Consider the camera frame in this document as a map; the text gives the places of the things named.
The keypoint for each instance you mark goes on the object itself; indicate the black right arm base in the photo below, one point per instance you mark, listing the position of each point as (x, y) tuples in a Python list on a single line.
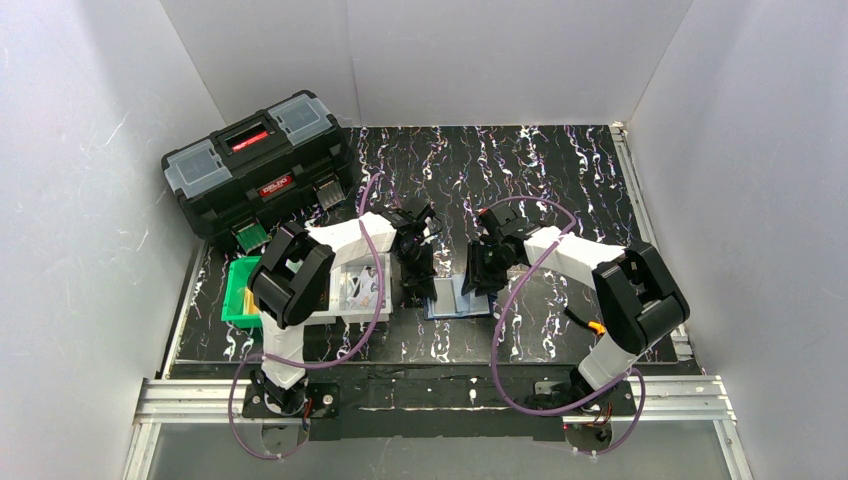
[(583, 397)]

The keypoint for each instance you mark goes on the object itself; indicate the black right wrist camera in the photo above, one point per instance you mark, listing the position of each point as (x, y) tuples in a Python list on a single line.
[(503, 224)]

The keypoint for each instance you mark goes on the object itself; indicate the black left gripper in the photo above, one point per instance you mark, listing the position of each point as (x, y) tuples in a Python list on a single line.
[(416, 266)]

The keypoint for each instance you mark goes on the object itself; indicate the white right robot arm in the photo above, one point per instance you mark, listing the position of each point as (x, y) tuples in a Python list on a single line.
[(639, 300)]

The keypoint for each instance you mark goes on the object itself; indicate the gold card in bin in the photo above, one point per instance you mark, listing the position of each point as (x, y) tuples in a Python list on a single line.
[(249, 307)]

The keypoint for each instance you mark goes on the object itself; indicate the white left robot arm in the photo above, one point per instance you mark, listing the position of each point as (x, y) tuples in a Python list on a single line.
[(292, 275)]

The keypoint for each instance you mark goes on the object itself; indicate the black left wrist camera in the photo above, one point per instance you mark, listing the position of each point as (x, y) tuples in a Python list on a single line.
[(414, 218)]

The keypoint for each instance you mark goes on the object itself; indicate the white divided plastic tray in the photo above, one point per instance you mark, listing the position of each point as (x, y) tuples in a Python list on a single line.
[(332, 305)]

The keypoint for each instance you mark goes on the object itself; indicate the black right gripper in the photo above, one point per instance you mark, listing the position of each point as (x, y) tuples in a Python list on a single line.
[(486, 263)]

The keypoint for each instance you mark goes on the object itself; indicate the green plastic bin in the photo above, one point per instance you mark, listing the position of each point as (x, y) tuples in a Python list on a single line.
[(238, 274)]

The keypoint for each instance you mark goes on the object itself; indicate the black grey toolbox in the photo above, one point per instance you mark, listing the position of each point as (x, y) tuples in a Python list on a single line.
[(245, 178)]

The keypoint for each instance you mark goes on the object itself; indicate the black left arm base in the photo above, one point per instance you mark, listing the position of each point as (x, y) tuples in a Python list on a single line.
[(310, 401)]

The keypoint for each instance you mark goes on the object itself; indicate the blue leather card holder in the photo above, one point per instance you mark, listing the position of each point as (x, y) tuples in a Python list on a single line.
[(452, 304)]

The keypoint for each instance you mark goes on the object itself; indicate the orange black pliers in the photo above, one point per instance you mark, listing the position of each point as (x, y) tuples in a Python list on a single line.
[(596, 327)]

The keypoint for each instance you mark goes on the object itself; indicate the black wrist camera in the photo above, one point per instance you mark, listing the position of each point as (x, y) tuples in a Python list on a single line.
[(503, 224), (414, 218)]

